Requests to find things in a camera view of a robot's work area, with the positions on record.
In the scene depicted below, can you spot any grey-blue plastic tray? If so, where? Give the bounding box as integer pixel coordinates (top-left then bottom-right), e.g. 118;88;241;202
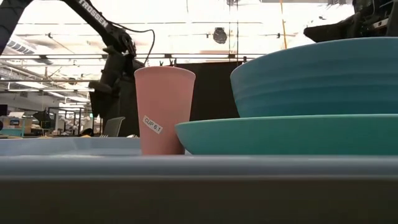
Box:
0;136;398;224

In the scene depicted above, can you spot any pink ribbed cup with label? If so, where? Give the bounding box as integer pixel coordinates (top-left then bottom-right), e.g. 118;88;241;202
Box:
134;65;197;156

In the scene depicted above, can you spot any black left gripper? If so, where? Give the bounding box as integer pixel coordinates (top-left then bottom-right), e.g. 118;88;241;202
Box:
88;45;146;119

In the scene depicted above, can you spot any horizontal metal rail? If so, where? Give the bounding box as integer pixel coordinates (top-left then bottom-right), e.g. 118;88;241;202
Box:
0;53;265;61

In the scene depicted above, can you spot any teal plate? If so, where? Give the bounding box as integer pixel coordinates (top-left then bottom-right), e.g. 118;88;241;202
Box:
175;113;398;156

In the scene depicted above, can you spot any black curtain partition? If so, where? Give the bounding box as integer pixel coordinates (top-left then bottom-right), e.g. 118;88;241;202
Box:
103;61;249;138

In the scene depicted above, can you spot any grey chair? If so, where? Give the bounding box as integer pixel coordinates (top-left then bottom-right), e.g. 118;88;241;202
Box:
99;116;126;138

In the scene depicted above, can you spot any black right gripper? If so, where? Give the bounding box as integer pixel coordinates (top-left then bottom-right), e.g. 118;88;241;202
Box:
303;0;398;44

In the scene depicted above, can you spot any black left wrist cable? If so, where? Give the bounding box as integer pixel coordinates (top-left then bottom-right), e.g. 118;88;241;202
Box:
108;21;155;67

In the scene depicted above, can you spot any blue bowl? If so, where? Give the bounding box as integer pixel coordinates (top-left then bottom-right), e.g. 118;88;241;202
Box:
229;36;398;119

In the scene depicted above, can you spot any round black ceiling fixture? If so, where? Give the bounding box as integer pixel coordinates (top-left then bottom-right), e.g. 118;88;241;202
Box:
213;27;228;45

